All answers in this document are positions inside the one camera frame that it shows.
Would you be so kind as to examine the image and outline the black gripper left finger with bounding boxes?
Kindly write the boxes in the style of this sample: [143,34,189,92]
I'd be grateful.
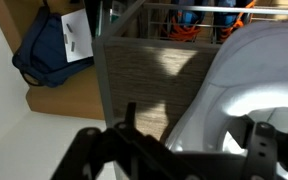
[49,102,206,180]

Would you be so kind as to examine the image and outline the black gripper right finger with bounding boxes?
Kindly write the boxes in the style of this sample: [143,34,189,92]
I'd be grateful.
[240,121,288,180]

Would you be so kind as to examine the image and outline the white sneaker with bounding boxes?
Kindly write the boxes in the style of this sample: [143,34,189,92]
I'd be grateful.
[165,19,288,180]

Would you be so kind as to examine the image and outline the blue sneaker orange laces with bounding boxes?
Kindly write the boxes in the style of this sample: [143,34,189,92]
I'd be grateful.
[215,0,257,43]
[162,0,207,43]

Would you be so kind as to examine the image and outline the grey metal shoe rack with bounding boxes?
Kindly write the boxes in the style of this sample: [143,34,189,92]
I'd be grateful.
[91,0,288,145]

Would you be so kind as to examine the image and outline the blue bag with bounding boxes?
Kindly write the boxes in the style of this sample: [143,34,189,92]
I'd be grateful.
[11,5,97,89]

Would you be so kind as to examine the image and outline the white paper sheet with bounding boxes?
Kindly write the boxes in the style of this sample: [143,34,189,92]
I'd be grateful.
[60,8,95,64]

